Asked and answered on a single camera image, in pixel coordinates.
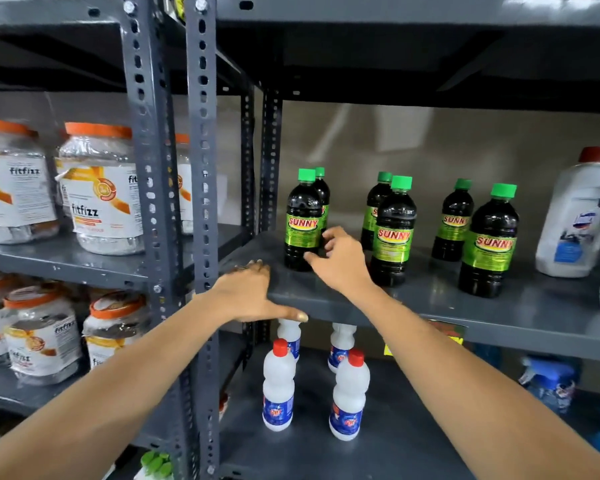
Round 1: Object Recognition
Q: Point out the person's right hand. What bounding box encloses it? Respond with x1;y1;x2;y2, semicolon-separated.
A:
303;226;377;297

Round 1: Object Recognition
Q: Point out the person's left hand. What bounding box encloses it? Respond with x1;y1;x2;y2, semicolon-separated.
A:
205;260;309;324

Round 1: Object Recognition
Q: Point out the person's right forearm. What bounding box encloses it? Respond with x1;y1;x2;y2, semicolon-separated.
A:
351;284;600;480

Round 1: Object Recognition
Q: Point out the person's left forearm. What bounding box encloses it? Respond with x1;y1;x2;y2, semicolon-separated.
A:
0;289;231;480

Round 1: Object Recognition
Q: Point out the small white bottle red cap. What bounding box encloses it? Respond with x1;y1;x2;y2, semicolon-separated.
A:
277;319;302;363
327;323;358;374
262;339;297;433
328;349;371;442

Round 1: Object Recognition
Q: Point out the grey metal shelving rack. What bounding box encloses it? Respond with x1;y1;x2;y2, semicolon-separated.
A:
0;0;257;480
184;0;600;480

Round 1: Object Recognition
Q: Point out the yellow shelf tag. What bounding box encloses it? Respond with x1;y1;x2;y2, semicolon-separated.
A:
383;319;467;357

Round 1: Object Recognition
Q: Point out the row of dark green-capped bottles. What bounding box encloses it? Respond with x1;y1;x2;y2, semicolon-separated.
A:
284;167;520;299

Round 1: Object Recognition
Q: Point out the green-capped bottle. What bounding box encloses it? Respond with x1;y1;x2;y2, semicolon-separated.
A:
134;449;175;480

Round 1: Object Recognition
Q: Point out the large white jug red cap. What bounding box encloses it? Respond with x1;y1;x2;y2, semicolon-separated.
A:
535;146;600;279

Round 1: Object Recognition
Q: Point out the blue spray bottle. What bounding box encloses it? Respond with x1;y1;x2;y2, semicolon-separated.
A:
518;357;579;415

